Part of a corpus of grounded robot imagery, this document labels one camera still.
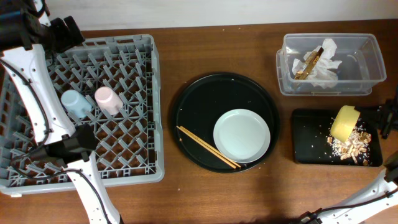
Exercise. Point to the clear plastic bin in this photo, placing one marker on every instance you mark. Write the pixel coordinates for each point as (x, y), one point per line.
(362, 64)

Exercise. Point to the yellow bowl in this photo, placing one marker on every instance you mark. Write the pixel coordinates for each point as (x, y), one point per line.
(344, 123)

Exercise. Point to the lower wooden chopstick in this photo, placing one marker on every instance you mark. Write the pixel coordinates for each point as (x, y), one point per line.
(208, 148)

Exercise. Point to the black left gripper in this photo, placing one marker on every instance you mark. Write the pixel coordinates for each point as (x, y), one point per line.
(69, 32)

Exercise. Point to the pink plastic cup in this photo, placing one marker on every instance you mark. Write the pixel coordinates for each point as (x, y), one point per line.
(108, 100)

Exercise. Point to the round black tray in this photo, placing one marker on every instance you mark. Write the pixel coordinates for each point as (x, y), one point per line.
(201, 104)

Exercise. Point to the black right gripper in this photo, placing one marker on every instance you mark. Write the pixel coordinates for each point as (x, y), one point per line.
(384, 116)

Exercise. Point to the wooden chopstick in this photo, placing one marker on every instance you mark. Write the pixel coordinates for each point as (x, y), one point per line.
(211, 146)
(208, 148)

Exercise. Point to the gold snack wrapper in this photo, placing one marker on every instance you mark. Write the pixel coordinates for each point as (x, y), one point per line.
(309, 64)

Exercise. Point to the upper wooden chopstick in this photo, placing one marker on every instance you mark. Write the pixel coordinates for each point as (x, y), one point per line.
(211, 146)

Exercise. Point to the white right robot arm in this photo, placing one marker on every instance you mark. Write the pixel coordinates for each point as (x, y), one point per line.
(379, 195)

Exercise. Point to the light blue plastic cup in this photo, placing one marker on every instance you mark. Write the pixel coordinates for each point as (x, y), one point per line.
(75, 103)

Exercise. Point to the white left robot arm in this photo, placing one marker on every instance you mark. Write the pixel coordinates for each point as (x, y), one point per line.
(27, 36)

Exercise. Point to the black rectangular tray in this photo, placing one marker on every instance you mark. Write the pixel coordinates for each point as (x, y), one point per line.
(310, 132)

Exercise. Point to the food scraps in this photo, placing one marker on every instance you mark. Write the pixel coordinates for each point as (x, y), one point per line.
(356, 147)

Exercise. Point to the grey round plate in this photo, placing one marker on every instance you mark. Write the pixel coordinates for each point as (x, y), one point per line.
(242, 135)

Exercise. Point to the white paper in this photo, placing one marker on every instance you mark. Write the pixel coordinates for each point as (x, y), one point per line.
(321, 75)

